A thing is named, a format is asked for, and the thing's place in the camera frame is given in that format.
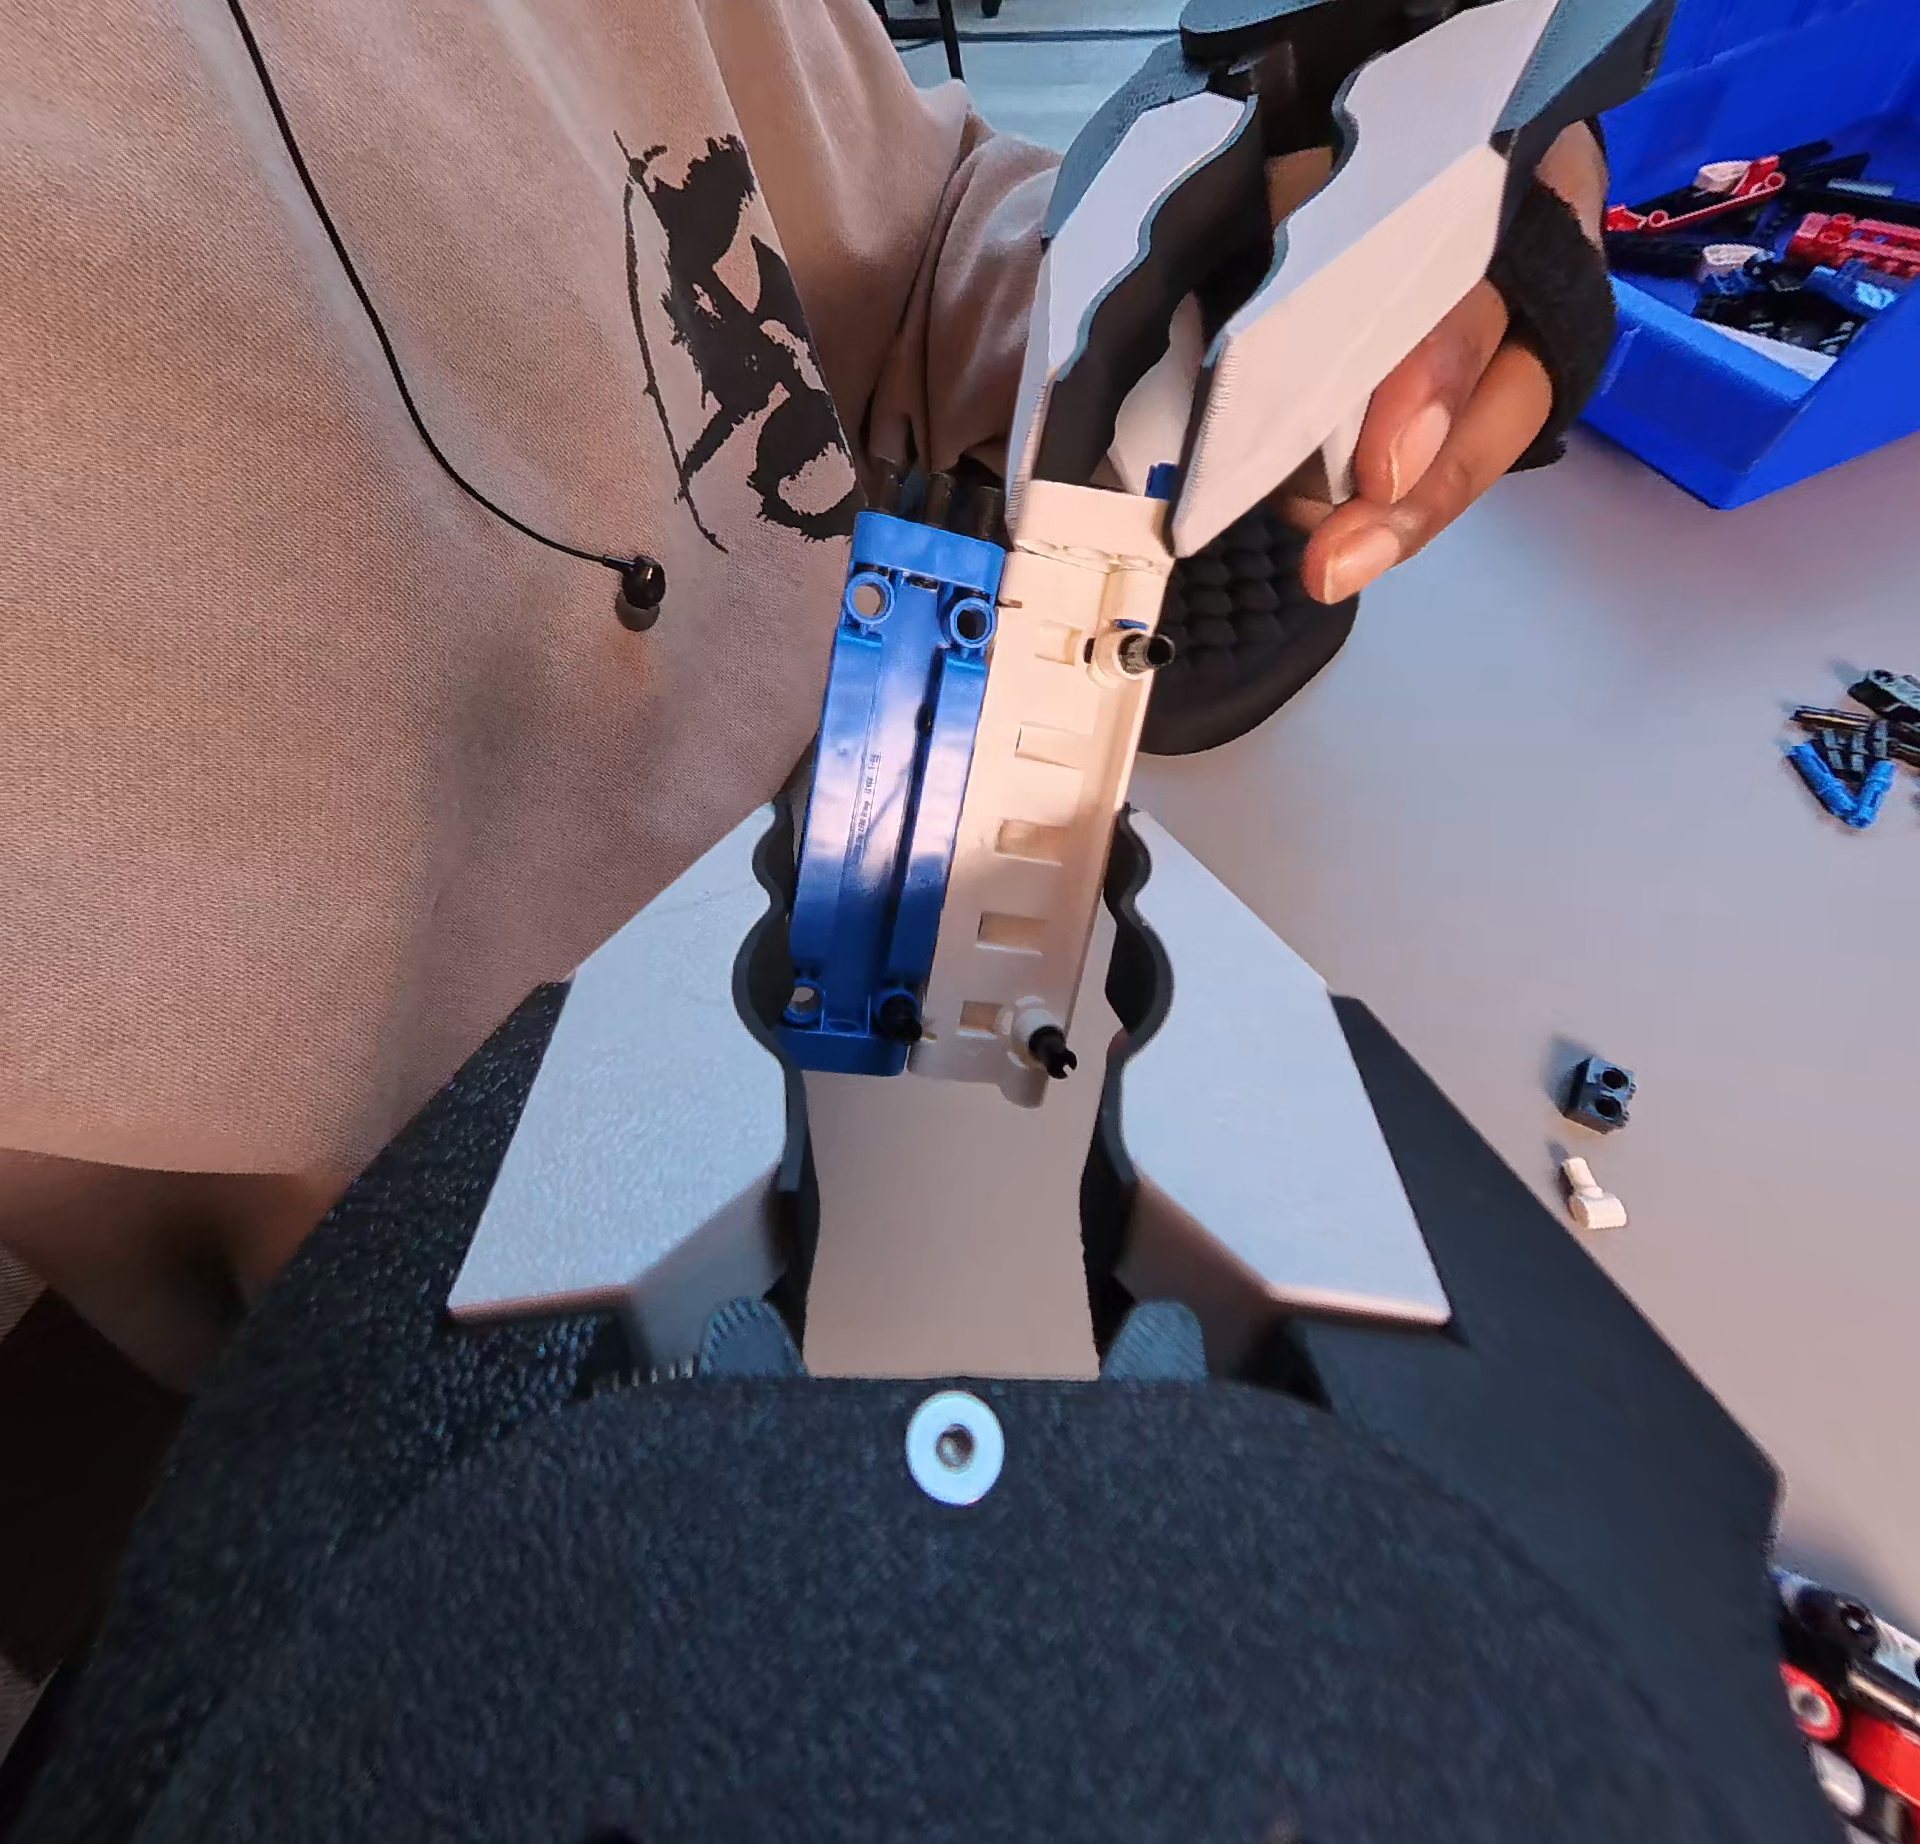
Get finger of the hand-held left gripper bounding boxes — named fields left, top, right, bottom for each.
left=1003, top=92, right=1280, bottom=491
left=1167, top=0, right=1573, bottom=559

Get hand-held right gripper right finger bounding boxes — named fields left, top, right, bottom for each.
left=1081, top=810, right=1455, bottom=1369

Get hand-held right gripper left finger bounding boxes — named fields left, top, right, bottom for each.
left=448, top=804, right=822, bottom=1369

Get blue and white lego assembly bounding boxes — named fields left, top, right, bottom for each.
left=781, top=457, right=1178, bottom=1111

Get person's left forearm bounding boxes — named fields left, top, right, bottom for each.
left=862, top=75, right=1074, bottom=489

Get assorted red black lego parts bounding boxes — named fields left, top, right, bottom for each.
left=1605, top=142, right=1920, bottom=363

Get pile of blue black lego pins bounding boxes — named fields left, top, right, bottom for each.
left=1786, top=666, right=1920, bottom=831

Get lego car chassis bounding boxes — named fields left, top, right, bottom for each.
left=1775, top=1566, right=1920, bottom=1844

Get person's left hand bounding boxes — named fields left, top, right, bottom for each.
left=1299, top=117, right=1621, bottom=609

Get tagged blue plastic bin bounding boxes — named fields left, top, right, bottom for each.
left=1575, top=0, right=1920, bottom=512

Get black textured armrest pad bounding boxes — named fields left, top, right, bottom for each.
left=1139, top=501, right=1364, bottom=759

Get person's beige sweatshirt torso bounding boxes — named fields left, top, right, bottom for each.
left=0, top=0, right=992, bottom=1412

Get black earphone cable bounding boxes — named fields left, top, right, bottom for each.
left=193, top=0, right=668, bottom=635

